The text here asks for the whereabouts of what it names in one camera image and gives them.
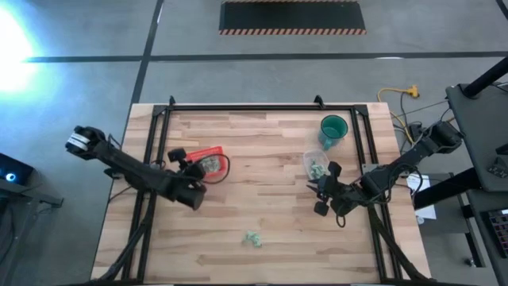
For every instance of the black device with blue light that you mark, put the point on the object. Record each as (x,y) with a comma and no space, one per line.
(14,168)

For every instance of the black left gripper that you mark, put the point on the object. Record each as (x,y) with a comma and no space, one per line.
(192,186)

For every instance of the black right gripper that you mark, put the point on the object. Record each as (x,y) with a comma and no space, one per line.
(341,196)

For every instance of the teal green cup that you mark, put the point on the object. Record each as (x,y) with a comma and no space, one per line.
(333,129)

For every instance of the black metal table frame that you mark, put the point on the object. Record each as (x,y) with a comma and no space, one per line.
(258,107)

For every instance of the white paper sheet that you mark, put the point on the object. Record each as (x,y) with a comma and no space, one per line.
(426,212)

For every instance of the black power strip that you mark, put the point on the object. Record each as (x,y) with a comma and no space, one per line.
(414,129)

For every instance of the black cart beam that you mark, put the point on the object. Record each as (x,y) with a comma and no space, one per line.
(440,190)

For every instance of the black hazard-striped floor mat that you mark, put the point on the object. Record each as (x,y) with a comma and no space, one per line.
(291,16)

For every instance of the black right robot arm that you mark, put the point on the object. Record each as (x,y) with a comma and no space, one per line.
(405,159)

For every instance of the grey cart top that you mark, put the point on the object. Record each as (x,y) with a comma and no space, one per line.
(480,131)

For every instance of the orange plastic basket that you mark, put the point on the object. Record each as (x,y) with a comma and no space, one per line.
(206,151)

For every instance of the clear plastic container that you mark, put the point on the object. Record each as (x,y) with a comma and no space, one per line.
(309,156)

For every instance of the black keyboard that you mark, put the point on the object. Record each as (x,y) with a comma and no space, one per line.
(499,232)

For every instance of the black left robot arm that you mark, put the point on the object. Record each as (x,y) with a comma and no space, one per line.
(127,168)

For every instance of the black pole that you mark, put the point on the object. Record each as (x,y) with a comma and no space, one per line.
(486,79)

